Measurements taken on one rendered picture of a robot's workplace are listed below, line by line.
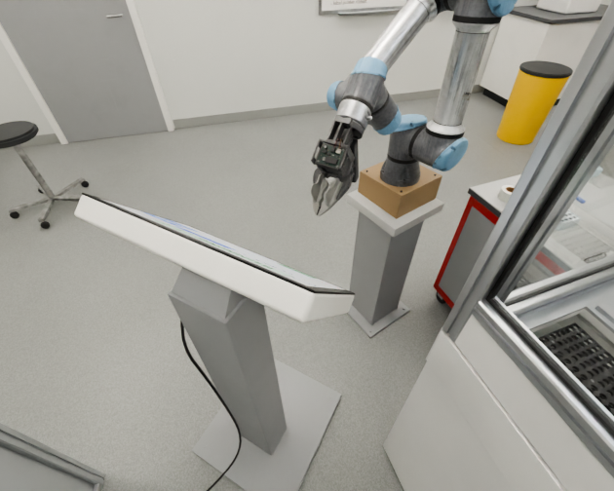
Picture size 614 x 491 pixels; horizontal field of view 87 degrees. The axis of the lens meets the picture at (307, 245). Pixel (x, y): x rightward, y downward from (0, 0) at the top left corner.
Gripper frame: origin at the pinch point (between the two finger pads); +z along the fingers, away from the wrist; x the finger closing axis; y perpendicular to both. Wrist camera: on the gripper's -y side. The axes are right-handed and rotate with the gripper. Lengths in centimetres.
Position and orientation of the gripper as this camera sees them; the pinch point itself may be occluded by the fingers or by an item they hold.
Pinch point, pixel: (320, 210)
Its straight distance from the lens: 75.3
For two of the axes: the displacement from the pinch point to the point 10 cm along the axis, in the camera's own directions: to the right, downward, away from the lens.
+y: -3.2, -1.5, -9.4
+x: 8.8, 3.3, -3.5
